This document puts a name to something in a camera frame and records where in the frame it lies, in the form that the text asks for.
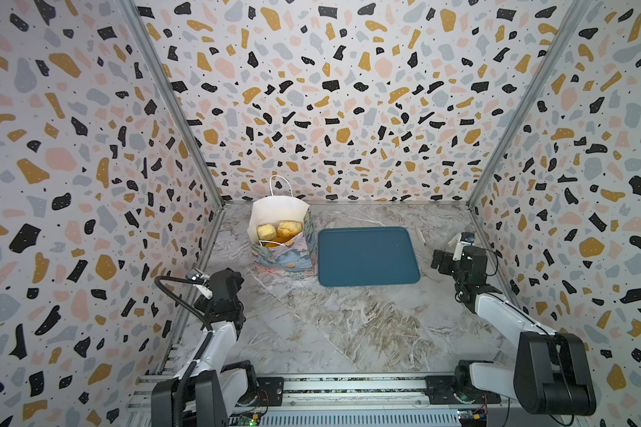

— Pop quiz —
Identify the twisted cheese bread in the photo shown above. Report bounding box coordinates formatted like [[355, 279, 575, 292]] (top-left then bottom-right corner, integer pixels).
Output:
[[256, 224, 277, 241]]

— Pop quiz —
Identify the floral paper gift bag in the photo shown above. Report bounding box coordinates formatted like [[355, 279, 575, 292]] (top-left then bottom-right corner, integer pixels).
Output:
[[247, 175, 317, 275]]

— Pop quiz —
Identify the golden shell bread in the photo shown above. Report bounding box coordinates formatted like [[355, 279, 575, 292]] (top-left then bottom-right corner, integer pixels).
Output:
[[265, 237, 295, 247]]

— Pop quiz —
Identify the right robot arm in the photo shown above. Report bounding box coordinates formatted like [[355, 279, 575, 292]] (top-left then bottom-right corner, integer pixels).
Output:
[[432, 246, 596, 419]]

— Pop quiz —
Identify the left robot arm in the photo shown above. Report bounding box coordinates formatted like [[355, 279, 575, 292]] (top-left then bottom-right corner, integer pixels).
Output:
[[151, 269, 258, 426]]

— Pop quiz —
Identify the teal plastic tray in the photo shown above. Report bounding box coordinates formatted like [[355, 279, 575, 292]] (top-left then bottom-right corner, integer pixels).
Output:
[[318, 227, 420, 288]]

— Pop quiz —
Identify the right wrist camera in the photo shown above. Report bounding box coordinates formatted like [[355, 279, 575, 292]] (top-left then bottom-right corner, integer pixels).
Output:
[[447, 231, 475, 262]]

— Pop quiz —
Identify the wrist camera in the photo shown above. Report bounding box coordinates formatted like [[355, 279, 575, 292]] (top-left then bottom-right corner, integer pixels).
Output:
[[447, 231, 475, 262], [186, 268, 213, 300]]

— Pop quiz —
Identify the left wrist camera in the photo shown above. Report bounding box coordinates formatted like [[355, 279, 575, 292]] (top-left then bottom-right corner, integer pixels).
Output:
[[186, 268, 213, 300]]

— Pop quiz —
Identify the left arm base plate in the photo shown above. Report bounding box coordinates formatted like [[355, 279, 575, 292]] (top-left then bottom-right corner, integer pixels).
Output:
[[236, 375, 285, 407]]

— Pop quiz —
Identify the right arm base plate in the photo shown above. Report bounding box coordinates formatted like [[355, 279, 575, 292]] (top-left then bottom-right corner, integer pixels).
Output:
[[425, 375, 501, 406]]

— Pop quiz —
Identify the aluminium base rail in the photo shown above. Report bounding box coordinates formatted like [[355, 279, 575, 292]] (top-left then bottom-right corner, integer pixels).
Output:
[[122, 370, 583, 427]]

